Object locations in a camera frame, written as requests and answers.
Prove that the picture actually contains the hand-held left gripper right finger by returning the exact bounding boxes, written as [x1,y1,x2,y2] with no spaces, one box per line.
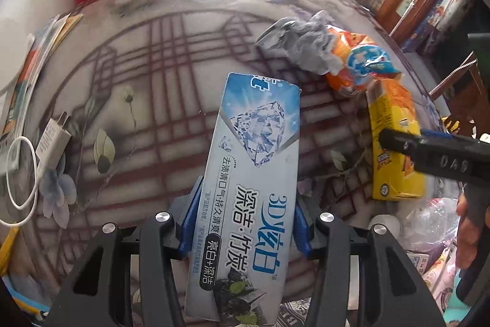
[293,193,445,327]

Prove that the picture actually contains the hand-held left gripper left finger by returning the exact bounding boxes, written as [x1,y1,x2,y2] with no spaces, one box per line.
[42,176,203,327]

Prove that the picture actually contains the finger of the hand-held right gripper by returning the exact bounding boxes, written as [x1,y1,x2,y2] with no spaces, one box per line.
[419,130,479,144]
[378,128,424,163]

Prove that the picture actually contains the yellow carton box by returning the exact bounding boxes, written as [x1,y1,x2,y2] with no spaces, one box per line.
[365,80,427,201]

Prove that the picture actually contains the blue white toothpaste box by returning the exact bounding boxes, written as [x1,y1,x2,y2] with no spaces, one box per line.
[185,72,302,325]

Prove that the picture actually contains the person's right hand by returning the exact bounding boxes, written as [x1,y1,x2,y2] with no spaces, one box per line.
[456,193,486,268]

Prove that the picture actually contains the small yellow toy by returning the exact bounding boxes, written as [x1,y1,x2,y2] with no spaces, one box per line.
[440,116,466,134]

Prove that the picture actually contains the carved wooden chair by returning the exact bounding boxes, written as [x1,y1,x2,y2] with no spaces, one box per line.
[429,32,490,144]

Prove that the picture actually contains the clear plastic bags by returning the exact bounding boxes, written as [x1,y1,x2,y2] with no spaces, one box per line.
[398,197,466,255]

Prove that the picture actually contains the white round lid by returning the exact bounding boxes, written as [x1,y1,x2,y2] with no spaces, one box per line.
[368,214,401,239]

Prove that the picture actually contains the newspaper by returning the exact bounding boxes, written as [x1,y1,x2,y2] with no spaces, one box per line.
[277,296,318,327]

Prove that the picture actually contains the orange snack bag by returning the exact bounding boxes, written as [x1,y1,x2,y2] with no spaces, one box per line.
[325,24,402,98]

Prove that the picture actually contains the pink printed packet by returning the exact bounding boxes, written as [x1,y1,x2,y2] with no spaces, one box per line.
[406,250,464,312]

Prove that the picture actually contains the white charger plug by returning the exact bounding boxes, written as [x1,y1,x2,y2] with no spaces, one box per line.
[36,112,73,167]

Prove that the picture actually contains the blue plastic item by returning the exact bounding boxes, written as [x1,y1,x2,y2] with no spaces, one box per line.
[8,273,50,316]

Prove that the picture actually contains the yellow plastic item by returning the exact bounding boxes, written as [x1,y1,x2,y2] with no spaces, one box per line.
[0,227,20,274]

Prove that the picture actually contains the stack of pamphlets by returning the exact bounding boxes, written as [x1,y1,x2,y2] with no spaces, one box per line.
[0,13,83,136]

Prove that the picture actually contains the cartoon wall poster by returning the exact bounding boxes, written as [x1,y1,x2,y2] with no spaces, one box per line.
[402,0,479,52]

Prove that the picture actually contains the white charging cable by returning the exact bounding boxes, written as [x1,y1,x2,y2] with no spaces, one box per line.
[0,135,41,226]

